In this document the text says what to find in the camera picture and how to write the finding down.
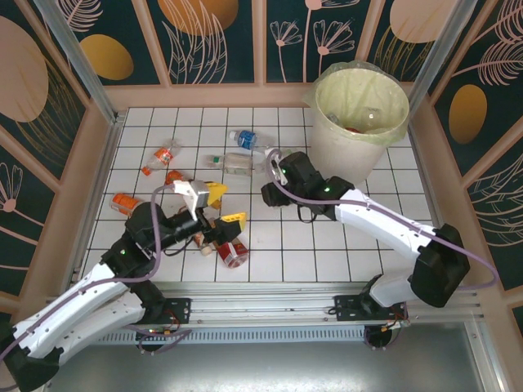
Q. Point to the large red label bottle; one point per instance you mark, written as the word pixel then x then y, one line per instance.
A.
pixel 233 255

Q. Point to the wide orange tan-cap bottle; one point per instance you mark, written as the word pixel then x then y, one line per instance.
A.
pixel 124 203

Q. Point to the brown coffee drink bottle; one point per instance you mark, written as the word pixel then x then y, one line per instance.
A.
pixel 205 249

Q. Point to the square clear green-cap bottle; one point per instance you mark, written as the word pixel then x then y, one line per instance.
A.
pixel 235 163

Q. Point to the blue label clear bottle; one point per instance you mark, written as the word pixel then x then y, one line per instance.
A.
pixel 247 139

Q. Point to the orange label clear bottle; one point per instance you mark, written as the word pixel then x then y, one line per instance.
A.
pixel 162 156

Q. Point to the clear white-cap bottle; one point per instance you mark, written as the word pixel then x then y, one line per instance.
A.
pixel 372 116

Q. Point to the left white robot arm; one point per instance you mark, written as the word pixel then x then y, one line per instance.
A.
pixel 69 302

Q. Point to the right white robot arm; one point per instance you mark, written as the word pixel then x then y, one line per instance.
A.
pixel 380 224

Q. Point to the white ribbed plastic bin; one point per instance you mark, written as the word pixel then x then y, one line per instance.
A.
pixel 347 159

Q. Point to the grey metal sheet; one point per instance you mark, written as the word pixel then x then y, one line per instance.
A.
pixel 265 367

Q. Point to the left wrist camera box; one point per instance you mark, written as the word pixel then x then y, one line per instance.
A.
pixel 194 194

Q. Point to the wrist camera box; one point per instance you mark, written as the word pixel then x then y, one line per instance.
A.
pixel 274 154
pixel 194 194

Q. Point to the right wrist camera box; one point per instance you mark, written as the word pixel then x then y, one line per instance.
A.
pixel 274 154

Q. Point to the aluminium side rail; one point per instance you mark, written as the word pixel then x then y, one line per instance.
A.
pixel 430 183
pixel 108 163

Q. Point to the aluminium frame post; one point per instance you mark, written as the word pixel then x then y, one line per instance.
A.
pixel 81 61
pixel 440 53

